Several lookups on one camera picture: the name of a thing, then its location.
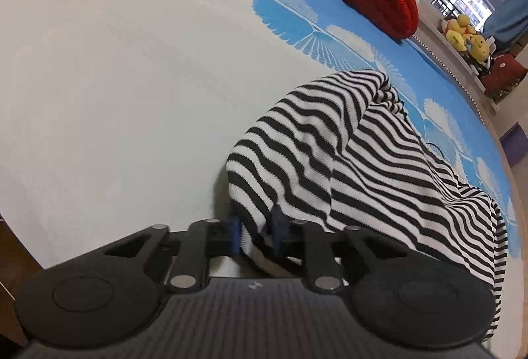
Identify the blue white printed bed sheet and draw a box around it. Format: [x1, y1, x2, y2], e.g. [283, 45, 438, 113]
[0, 0, 522, 273]

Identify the grey stitched mattress pad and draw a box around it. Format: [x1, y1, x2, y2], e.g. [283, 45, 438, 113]
[412, 35, 500, 141]

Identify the dark red plush cushion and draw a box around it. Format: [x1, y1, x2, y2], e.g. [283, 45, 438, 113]
[482, 54, 528, 99]

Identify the black white striped shirt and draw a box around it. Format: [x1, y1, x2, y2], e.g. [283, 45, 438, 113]
[225, 69, 510, 341]

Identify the yellow plush toy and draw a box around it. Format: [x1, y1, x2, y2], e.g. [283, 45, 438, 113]
[466, 34, 491, 62]
[445, 14, 473, 50]

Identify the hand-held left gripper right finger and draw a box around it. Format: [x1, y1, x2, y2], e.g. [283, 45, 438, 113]
[270, 205, 409, 293]

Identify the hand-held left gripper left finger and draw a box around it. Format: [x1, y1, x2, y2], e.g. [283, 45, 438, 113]
[105, 217, 242, 294]

